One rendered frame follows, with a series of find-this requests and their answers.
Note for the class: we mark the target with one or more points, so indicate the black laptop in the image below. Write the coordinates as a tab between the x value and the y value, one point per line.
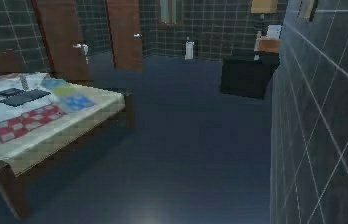
25	97

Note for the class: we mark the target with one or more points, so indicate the brown wooden bed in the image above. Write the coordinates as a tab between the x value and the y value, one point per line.
48	126

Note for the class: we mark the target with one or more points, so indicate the brown wooden room door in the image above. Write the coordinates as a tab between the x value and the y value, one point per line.
125	33
63	36

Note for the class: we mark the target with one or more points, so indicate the lamp with tan shade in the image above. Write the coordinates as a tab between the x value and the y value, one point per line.
263	10

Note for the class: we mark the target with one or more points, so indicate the brown framed window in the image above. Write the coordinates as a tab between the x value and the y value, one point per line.
171	11

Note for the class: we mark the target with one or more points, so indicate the brown wooden desk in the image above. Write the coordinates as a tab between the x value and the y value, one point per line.
267	45

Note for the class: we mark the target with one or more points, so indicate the white box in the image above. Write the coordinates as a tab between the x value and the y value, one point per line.
274	31

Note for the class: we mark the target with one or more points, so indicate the white bin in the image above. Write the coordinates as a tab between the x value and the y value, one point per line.
189	50

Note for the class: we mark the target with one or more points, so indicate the small black flat phone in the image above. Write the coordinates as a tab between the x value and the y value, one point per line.
8	92

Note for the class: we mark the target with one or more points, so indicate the grey striped stick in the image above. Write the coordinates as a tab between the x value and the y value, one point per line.
24	82

